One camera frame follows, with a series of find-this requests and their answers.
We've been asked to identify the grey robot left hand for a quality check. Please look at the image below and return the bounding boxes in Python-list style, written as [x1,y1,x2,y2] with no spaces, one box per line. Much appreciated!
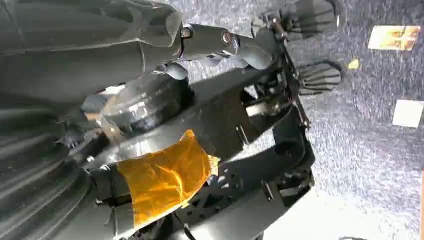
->
[0,0,276,240]

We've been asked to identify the yellow printed floor card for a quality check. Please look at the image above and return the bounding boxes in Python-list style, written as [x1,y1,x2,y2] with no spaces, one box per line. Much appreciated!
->
[367,25,422,52]

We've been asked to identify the white floor sheet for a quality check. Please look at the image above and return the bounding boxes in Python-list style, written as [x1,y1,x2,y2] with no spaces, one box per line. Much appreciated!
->
[392,98,424,129]

